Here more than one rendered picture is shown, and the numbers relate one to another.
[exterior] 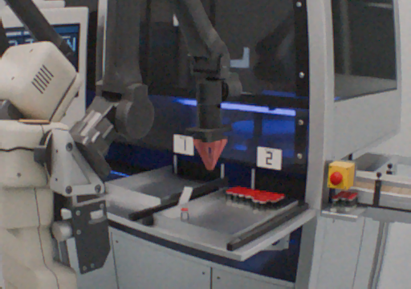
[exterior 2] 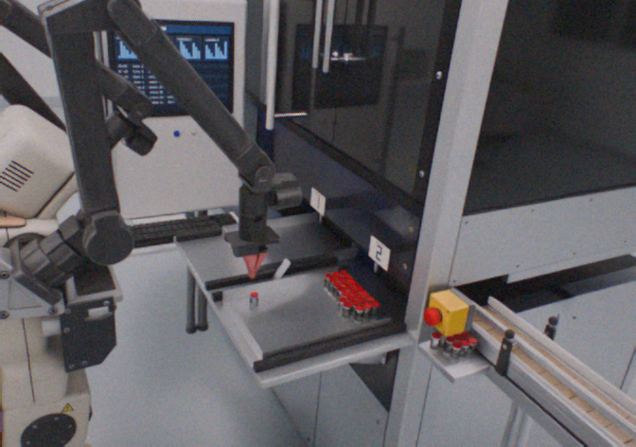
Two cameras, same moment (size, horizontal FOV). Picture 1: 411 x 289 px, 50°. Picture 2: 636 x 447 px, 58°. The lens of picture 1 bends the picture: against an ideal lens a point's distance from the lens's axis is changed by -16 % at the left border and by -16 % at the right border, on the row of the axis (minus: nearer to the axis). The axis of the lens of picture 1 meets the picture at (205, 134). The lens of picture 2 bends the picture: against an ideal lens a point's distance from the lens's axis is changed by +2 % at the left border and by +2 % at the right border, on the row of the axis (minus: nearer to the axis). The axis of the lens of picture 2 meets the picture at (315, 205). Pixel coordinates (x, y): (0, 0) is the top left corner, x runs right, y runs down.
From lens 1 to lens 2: 0.67 m
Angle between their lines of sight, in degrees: 25
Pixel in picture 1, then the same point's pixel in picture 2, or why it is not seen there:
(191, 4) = (202, 111)
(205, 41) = (232, 153)
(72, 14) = (221, 9)
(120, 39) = (78, 165)
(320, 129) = (429, 248)
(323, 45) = (451, 144)
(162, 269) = not seen: hidden behind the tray
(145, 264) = not seen: hidden behind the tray
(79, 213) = (68, 312)
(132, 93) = (95, 224)
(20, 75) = not seen: outside the picture
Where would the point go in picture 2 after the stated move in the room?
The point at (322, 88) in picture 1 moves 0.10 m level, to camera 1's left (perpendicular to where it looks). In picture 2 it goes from (438, 200) to (394, 189)
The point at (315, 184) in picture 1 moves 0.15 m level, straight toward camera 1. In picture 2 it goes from (415, 307) to (383, 335)
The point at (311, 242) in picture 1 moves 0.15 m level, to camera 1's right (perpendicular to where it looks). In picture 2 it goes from (406, 374) to (468, 396)
